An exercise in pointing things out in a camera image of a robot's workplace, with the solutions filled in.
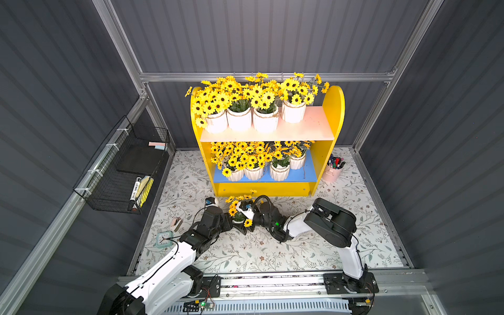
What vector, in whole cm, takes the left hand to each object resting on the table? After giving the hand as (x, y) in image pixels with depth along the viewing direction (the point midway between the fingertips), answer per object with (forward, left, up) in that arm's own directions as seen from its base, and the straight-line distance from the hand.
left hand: (227, 217), depth 84 cm
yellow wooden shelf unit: (+18, -26, +15) cm, 35 cm away
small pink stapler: (+1, +24, -6) cm, 25 cm away
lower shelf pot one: (+19, -1, +18) cm, 26 cm away
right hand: (+2, -4, -2) cm, 5 cm away
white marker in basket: (+2, +31, +20) cm, 37 cm away
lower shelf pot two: (+14, -11, +21) cm, 28 cm away
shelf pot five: (-2, -5, 0) cm, 6 cm away
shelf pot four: (+21, -30, +19) cm, 41 cm away
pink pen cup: (+23, -51, +4) cm, 57 cm away
